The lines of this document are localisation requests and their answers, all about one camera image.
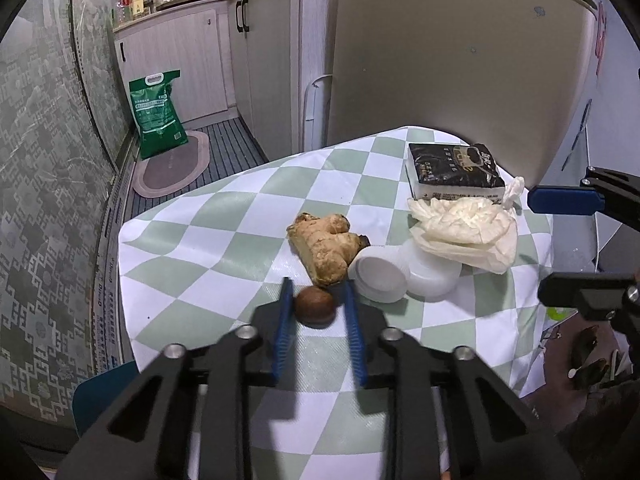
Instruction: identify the striped grey floor mat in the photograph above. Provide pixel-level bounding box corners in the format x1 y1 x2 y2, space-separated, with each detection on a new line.
135 115 268 201

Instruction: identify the black tissue pack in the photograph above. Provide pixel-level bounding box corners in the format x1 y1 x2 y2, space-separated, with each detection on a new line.
407 142 507 206

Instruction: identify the white plastic jar cap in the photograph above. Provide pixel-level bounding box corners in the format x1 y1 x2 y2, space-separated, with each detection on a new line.
348 246 411 304

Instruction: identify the white tube rack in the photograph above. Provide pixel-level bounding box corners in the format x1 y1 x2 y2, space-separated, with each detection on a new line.
301 74 333 151

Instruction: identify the dark waste bin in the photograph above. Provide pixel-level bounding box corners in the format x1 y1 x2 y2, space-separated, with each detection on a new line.
520 305 640 461

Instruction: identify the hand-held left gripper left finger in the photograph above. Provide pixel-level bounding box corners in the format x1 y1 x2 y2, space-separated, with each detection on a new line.
57 277 301 480

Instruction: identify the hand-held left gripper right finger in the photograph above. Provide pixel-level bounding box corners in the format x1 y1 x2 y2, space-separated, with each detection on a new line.
342 280 581 480

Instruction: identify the red paper decoration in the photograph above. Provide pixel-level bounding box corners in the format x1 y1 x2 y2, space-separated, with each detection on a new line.
592 0 608 76

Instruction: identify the brown round nut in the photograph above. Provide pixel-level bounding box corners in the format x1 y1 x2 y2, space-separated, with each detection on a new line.
293 286 336 328

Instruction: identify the blue stool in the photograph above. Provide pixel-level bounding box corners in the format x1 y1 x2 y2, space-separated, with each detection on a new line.
72 360 146 441

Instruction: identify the low white kitchen cabinet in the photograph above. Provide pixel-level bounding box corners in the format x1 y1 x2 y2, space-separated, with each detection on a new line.
114 0 236 123

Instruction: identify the translucent white plastic jar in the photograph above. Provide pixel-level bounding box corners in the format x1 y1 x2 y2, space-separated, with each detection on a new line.
402 240 462 302

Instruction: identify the green rice bag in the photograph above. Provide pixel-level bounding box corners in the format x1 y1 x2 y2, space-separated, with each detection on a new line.
128 69 188 161

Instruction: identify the beige refrigerator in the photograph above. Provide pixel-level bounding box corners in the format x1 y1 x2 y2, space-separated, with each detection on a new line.
325 0 601 186

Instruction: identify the white plastic bag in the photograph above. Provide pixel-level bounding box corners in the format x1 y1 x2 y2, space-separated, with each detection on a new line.
407 176 526 275

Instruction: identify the oval floor mat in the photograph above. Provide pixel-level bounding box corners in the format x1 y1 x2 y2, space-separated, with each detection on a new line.
131 130 212 199

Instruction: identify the tall white cabinet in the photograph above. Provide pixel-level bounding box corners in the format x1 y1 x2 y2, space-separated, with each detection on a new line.
227 0 301 158

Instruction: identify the wooden cutting board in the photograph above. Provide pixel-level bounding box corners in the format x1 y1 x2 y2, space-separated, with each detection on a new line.
155 0 224 11

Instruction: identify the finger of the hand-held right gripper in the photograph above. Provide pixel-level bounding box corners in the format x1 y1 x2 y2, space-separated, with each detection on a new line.
527 165 640 231
537 272 640 331

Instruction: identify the patterned sliding door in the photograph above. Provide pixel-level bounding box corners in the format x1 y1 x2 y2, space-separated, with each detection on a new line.
0 0 136 431

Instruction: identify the green white checkered tablecloth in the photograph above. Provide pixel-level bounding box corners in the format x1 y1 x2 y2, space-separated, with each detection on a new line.
117 126 556 480

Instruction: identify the ginger root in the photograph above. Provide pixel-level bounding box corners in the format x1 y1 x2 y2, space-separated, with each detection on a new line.
286 212 372 288

